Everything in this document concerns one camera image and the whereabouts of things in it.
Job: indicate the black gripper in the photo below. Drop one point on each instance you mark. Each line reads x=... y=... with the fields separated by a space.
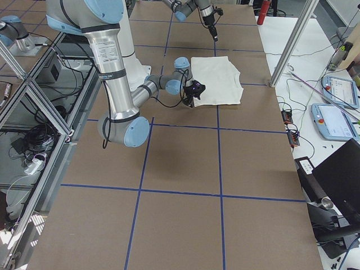
x=190 y=96
x=208 y=21

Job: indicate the cream long sleeve cat shirt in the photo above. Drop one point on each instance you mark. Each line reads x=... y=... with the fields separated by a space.
x=221 y=79

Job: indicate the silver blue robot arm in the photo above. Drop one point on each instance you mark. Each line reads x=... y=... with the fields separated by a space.
x=99 y=22
x=206 y=11

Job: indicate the seated person beige clothes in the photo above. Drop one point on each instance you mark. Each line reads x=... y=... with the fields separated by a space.
x=351 y=62

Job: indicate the red bottle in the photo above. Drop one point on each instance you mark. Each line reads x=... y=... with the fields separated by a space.
x=263 y=12

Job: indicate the far orange black connector box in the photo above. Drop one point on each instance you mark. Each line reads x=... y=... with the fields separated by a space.
x=287 y=117

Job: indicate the orange black connector box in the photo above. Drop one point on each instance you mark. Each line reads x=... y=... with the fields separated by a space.
x=293 y=140
x=287 y=117

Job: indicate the near orange black connector box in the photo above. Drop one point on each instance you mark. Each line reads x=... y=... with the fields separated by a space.
x=293 y=140

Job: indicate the far blue teach pendant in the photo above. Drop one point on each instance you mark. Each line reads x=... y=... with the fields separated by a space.
x=340 y=91

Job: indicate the blue teach pendant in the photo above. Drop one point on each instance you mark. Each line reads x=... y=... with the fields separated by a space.
x=340 y=91
x=332 y=123

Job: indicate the near blue teach pendant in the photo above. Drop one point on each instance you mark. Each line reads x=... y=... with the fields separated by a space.
x=332 y=123

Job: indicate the black box with white label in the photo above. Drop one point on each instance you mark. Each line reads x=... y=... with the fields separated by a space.
x=308 y=182

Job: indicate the black monitor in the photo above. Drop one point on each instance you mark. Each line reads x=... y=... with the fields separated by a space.
x=338 y=176

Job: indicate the white power strip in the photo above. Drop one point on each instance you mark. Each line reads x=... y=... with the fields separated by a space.
x=35 y=166

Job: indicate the grey robot mounting base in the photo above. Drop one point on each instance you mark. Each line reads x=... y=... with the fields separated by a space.
x=15 y=36

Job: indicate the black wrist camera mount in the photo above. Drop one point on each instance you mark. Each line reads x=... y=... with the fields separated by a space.
x=197 y=89
x=218 y=11

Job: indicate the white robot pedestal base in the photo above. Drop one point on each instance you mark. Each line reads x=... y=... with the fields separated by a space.
x=131 y=65

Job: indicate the aluminium frame post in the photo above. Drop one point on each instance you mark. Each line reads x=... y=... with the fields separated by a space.
x=295 y=35

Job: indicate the aluminium table side frame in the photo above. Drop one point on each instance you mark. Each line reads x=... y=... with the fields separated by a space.
x=51 y=98

